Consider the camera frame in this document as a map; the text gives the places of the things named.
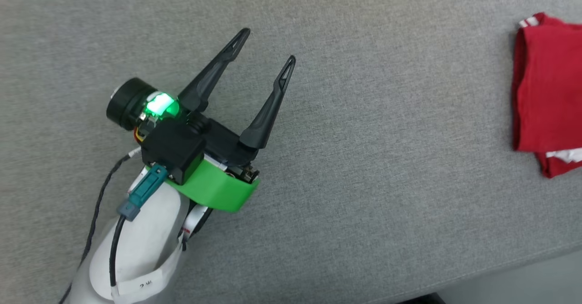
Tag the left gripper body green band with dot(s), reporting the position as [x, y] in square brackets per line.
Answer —
[218, 188]

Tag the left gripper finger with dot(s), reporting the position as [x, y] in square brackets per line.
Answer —
[270, 108]
[213, 74]

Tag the red basketball jersey garment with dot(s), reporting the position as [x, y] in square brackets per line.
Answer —
[550, 90]

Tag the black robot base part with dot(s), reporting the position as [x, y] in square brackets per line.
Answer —
[420, 298]

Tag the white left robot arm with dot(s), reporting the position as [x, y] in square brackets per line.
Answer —
[141, 245]

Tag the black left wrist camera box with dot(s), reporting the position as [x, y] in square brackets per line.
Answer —
[173, 149]

